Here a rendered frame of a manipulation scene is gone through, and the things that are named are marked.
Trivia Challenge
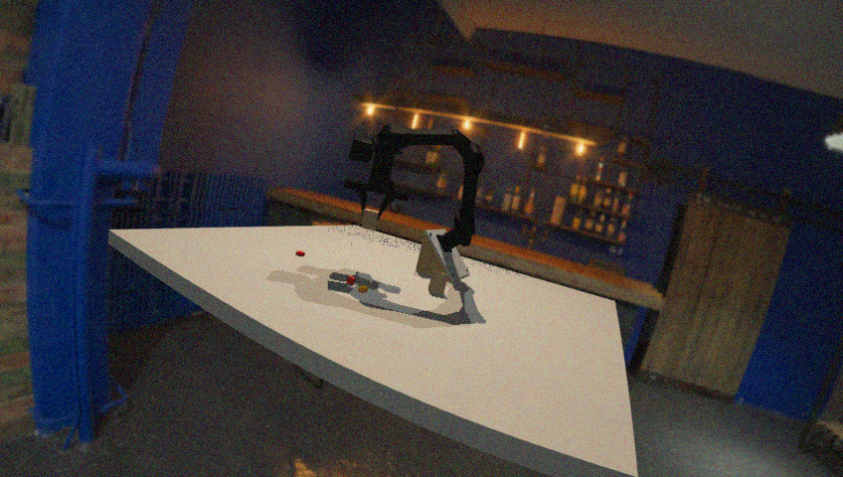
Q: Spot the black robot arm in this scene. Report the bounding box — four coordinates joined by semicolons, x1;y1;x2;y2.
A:
348;124;484;252

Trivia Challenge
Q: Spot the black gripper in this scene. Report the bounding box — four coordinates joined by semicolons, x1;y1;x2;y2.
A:
344;164;409;220

